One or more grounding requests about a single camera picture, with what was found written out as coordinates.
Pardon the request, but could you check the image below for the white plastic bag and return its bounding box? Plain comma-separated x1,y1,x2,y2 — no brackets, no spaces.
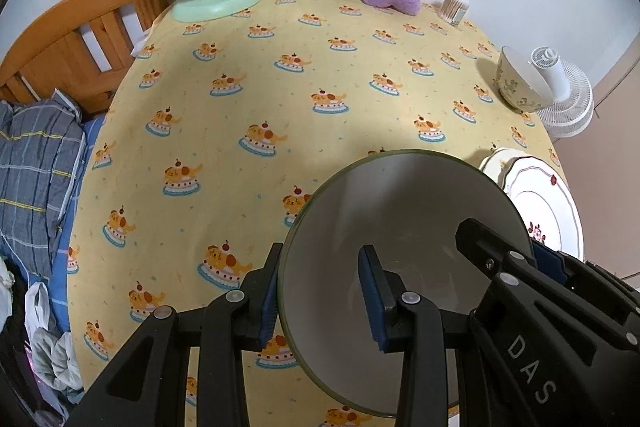
24,281,53,343

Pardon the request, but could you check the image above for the yellow printed tablecloth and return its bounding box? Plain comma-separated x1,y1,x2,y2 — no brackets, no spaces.
67,0,568,427

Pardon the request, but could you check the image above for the beige door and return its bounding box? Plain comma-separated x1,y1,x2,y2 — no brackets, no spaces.
550,22,640,278

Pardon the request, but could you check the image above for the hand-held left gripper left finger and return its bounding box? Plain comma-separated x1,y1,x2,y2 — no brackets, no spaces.
65,243,286,427

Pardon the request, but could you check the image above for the cotton swab container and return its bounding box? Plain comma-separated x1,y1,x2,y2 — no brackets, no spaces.
438,0,471,26

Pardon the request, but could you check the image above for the large grey bowl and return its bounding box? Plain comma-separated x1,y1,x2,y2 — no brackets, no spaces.
276,149,536,419

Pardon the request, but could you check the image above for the blue bedsheet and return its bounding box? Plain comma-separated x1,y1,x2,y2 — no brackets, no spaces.
45,114,108,333

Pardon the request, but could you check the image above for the wooden headboard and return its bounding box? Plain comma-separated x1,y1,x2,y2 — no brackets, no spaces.
0,0,171,115

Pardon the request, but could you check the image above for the yellow floral white plate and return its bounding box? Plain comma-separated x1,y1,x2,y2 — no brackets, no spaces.
478,147,526,188

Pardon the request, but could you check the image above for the grey white cloth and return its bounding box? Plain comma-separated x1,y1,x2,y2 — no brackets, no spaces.
35,329,85,393

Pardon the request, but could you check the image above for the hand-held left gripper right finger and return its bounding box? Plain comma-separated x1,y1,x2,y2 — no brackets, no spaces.
358,244,481,427

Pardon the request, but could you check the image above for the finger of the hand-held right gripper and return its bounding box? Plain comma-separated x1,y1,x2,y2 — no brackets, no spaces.
455,218,566,308
531,239,640,308

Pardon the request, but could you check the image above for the red-rimmed white plate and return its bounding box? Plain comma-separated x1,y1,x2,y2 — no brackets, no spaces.
501,154,584,263

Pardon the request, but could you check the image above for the small floral bowl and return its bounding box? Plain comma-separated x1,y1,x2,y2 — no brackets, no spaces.
495,46,557,112

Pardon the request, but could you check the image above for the dark cloth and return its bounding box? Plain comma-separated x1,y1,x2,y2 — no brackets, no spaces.
0,257,33,408

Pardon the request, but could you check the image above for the white fan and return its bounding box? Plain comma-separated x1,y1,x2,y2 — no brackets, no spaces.
530,47,596,138

